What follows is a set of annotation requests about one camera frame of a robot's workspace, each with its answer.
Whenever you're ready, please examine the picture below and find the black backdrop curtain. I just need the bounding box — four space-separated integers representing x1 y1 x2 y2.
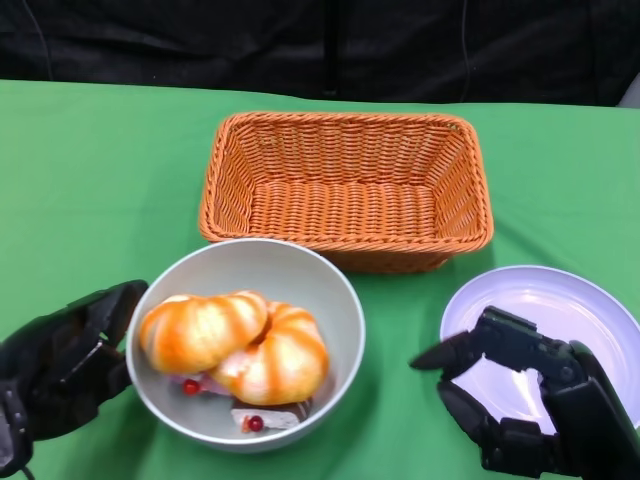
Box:
0 0 640 108

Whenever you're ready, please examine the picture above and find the glazed orange bread roll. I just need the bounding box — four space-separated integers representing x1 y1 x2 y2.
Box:
138 290 269 375
209 300 330 406

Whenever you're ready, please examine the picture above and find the pale grey-green bowl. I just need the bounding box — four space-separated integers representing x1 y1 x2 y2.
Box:
125 237 366 454

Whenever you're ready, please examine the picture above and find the magenta pink cake slice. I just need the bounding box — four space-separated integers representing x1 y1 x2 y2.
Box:
169 372 236 399

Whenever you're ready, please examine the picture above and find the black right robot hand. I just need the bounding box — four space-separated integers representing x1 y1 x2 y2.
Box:
409 305 640 480

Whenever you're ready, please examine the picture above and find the white object beside curtain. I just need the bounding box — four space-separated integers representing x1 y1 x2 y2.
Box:
617 72 640 108

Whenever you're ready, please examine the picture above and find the orange wicker basket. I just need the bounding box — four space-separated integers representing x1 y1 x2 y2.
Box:
198 110 495 274

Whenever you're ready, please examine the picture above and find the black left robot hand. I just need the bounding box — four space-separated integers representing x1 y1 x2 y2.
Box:
0 279 150 466

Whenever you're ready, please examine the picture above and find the lilac plate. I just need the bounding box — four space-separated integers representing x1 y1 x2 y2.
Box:
439 264 640 436

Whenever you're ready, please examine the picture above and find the chocolate brown cake slice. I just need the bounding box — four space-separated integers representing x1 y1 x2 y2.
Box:
230 398 313 434

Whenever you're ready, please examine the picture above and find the green tablecloth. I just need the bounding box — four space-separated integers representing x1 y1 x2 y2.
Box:
0 78 640 480

